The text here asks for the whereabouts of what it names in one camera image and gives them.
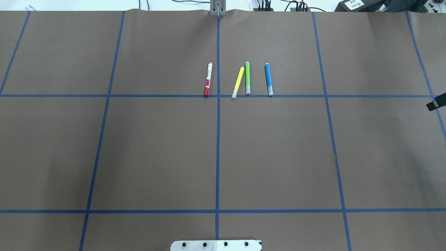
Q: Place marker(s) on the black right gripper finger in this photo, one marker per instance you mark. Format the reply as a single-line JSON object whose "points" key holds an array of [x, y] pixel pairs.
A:
{"points": [[438, 102]]}

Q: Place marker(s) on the red white marker pen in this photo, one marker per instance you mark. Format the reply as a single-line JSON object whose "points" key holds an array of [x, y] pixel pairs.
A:
{"points": [[206, 91]]}

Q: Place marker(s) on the blue marker pen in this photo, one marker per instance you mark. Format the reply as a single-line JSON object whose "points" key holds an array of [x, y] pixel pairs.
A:
{"points": [[269, 79]]}

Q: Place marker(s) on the green marker pen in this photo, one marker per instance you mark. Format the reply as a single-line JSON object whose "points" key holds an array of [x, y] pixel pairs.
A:
{"points": [[247, 78]]}

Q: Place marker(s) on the yellow marker pen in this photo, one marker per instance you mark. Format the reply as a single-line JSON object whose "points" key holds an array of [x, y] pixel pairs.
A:
{"points": [[237, 83]]}

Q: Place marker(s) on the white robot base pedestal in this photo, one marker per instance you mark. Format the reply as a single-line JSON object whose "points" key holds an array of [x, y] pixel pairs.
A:
{"points": [[217, 245]]}

